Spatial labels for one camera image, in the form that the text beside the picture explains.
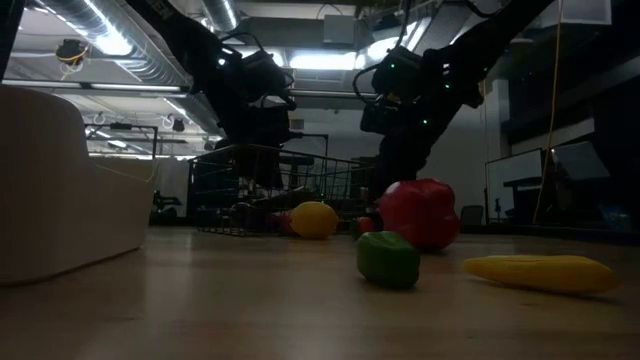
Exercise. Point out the small orange tomato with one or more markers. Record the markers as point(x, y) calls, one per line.
point(366, 225)

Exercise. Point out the grey ceiling box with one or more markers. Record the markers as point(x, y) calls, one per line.
point(340, 29)

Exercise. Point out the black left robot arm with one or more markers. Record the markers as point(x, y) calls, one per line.
point(190, 45)

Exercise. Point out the ceiling light panel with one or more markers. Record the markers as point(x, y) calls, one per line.
point(322, 61)

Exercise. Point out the red bell pepper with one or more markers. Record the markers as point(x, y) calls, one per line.
point(420, 212)

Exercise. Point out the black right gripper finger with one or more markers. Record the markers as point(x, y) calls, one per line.
point(389, 167)
point(412, 162)

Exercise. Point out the white board panel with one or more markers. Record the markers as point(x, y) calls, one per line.
point(515, 175)

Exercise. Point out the black yellow ceiling reel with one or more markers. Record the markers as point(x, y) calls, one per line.
point(71, 52)

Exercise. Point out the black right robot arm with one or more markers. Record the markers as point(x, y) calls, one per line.
point(490, 40)

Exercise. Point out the white plastic tray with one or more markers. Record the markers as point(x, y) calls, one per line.
point(60, 200)

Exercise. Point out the grey horizontal beam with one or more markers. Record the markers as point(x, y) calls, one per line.
point(125, 86)

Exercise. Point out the black aluminium table frame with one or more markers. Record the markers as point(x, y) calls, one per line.
point(550, 232)

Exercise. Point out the yellow lemon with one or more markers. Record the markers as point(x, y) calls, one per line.
point(314, 220)

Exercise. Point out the yellow chili pepper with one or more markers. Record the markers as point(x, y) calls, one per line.
point(542, 274)

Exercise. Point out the silver ventilation duct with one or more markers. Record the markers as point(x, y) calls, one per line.
point(150, 55)

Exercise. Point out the small green bell pepper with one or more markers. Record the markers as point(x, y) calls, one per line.
point(387, 259)

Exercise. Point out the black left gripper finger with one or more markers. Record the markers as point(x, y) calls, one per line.
point(246, 170)
point(270, 170)

